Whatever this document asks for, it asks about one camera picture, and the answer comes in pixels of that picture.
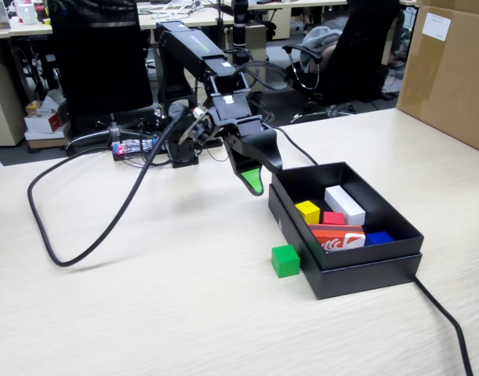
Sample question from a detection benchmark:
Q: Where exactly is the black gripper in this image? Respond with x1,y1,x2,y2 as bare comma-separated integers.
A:
210,112,285,197

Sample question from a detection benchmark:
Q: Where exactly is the yellow wooden cube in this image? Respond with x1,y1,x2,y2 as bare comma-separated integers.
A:
294,200,321,226

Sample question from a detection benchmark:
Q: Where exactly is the red wooden cube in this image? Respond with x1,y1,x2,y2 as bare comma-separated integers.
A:
322,211,347,226

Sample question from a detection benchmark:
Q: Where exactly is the green wooden cube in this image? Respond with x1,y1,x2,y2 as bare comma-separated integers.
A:
270,244,302,279

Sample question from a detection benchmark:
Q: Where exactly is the black cardboard box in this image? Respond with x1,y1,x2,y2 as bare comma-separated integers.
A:
270,160,426,272

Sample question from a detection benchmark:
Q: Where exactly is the black open box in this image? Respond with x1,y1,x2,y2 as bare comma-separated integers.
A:
267,183,424,301

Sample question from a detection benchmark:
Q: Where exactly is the large brown cardboard box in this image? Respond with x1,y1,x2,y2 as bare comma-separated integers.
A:
395,0,479,156

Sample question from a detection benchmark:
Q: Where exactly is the white rectangular block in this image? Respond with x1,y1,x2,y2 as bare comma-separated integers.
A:
324,184,367,227

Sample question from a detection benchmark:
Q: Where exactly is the orange printed carton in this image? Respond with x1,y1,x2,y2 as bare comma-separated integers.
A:
307,223,367,253

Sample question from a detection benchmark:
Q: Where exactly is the blue controller board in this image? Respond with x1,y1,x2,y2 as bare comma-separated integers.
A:
111,135,162,161

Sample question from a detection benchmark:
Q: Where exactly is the black cylindrical pole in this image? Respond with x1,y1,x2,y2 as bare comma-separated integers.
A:
230,0,252,63

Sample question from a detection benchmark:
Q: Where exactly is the grey cloth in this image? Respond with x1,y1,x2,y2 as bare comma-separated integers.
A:
301,24,344,74

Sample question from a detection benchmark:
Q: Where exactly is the blue wooden cube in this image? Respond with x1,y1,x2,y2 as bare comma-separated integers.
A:
363,230,395,248

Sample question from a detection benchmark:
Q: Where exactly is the black office chair with armrests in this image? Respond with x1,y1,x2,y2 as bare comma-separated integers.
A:
281,0,405,125

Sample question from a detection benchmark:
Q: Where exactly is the white laptop stand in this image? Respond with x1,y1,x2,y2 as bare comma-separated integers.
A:
148,0,211,22

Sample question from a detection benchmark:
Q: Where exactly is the white office desk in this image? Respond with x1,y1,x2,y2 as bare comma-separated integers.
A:
0,16,54,41
138,6,237,31

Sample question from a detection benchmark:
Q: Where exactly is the black mesh office chair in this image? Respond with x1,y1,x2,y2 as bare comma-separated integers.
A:
45,0,164,156

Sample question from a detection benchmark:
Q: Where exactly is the small white red carton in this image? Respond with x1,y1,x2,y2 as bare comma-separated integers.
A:
24,89,72,150

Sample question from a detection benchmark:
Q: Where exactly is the beige drawer cabinet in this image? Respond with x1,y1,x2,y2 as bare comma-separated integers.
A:
0,58,29,148

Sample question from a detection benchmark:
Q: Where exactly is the white red cup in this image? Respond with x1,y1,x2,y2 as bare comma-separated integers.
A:
16,2,38,26

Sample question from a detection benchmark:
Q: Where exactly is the thin black cable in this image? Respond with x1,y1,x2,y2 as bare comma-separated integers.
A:
267,125,320,167

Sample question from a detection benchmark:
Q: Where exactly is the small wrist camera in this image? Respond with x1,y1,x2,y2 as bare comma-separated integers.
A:
180,108,215,147

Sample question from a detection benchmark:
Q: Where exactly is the black robot wire bundle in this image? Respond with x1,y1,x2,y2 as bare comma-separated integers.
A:
223,46,299,123

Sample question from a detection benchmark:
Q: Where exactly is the black sleeved camera cable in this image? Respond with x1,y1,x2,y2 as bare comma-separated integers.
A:
26,104,190,269

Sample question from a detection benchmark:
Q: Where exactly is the thick black cable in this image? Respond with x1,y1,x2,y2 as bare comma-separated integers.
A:
412,275,476,376

